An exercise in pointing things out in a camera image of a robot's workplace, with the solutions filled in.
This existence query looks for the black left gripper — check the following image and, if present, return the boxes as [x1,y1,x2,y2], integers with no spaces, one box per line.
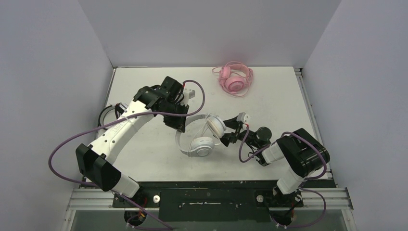
[159,100,189,133]

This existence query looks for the pink headphones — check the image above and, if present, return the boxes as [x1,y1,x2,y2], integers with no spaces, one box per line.
[212,61,254,98]

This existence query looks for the black white headphones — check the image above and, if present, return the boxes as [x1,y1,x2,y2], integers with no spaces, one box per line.
[98,103,128,127]

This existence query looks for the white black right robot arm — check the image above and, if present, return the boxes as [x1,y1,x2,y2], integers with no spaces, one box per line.
[220,113,330,206]

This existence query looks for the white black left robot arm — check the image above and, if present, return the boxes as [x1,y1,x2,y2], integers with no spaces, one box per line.
[76,77,195,207]

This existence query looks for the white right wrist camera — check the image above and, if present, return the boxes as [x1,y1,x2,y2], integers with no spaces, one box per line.
[236,112,251,124]

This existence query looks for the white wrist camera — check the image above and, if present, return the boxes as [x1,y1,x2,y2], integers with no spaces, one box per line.
[236,112,251,124]
[182,88,195,100]

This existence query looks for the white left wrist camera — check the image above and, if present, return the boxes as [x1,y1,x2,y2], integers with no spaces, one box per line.
[182,88,195,100]

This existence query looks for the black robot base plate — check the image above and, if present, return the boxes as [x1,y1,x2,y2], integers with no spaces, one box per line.
[81,180,335,223]

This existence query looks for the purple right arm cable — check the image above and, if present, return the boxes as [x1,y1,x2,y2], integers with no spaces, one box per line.
[238,126,328,229]

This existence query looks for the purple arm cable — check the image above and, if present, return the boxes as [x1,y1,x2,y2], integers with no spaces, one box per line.
[48,79,206,231]
[238,126,328,229]

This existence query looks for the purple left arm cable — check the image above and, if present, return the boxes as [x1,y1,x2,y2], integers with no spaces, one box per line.
[48,79,206,231]

